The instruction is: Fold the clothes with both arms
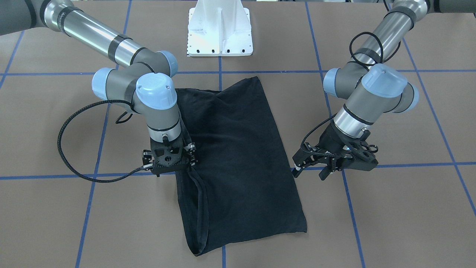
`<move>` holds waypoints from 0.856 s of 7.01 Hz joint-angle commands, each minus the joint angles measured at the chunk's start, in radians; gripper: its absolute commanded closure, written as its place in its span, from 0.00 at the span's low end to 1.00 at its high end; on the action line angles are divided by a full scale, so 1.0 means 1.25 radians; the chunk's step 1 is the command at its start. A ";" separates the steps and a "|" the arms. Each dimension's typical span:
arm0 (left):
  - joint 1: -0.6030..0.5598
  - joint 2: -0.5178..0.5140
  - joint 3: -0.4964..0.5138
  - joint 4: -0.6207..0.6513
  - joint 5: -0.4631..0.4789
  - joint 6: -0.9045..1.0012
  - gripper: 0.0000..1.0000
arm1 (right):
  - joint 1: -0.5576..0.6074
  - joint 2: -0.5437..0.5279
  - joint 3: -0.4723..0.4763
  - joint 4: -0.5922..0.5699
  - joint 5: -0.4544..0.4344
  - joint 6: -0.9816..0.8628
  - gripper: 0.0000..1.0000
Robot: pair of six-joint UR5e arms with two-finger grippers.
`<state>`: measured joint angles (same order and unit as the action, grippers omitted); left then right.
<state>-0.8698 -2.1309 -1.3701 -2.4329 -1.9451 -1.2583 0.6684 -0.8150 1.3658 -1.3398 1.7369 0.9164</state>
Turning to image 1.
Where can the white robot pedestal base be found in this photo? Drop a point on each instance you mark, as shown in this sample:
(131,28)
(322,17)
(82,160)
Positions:
(219,28)

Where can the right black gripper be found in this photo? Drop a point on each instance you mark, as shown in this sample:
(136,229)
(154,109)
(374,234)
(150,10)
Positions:
(192,150)

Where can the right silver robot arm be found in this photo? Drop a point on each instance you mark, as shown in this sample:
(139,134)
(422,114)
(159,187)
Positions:
(144,85)

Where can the black graphic t-shirt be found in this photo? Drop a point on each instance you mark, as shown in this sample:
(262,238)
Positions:
(242,187)

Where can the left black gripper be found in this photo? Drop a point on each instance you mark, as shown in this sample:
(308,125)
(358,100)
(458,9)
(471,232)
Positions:
(330,140)

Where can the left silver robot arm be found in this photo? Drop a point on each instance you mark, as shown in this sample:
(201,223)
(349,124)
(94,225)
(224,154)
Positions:
(370,88)

